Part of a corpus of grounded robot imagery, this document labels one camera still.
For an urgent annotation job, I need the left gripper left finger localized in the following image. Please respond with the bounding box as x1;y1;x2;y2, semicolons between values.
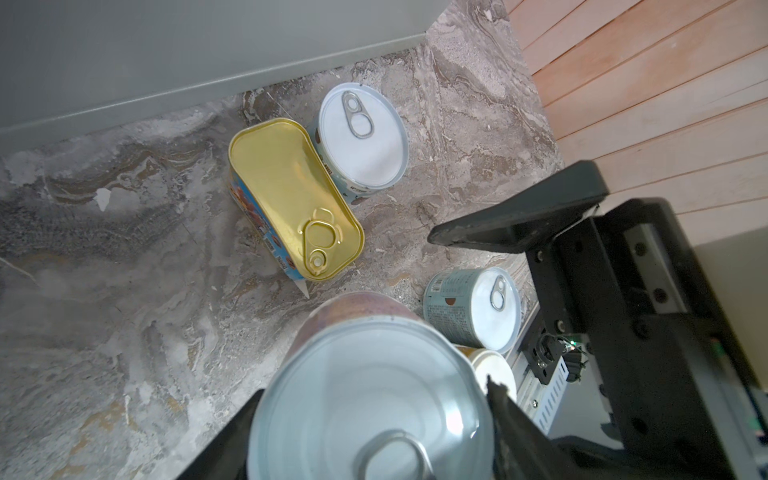
177;389;265;480

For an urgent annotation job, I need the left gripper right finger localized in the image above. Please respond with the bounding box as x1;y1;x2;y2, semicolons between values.
486;377;576;479

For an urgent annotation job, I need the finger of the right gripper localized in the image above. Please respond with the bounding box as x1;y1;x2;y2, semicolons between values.
427;160;609;254

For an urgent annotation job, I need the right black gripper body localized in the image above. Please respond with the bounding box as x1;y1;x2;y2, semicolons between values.
526;199;767;479

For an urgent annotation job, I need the pink label can front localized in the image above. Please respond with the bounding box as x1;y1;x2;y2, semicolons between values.
246;292;495;479

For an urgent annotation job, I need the blue label can front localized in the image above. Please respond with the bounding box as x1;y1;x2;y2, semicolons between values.
423;267;522;353

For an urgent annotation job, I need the teal label can back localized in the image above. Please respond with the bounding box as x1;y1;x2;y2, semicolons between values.
308;82;409;205

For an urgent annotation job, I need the gold flat sardine tin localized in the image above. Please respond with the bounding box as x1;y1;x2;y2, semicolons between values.
228;118;365;296

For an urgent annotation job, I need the grey metal cabinet box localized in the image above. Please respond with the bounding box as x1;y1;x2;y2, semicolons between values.
1;1;446;154

